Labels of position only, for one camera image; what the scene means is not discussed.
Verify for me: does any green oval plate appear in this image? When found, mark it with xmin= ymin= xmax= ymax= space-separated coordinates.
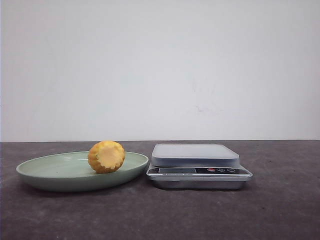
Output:
xmin=16 ymin=151 xmax=149 ymax=192

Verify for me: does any yellow corn cob piece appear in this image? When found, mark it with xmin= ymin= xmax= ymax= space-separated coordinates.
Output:
xmin=87 ymin=140 xmax=126 ymax=174

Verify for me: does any silver digital kitchen scale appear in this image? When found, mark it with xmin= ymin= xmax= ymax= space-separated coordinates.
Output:
xmin=146 ymin=143 xmax=253 ymax=190

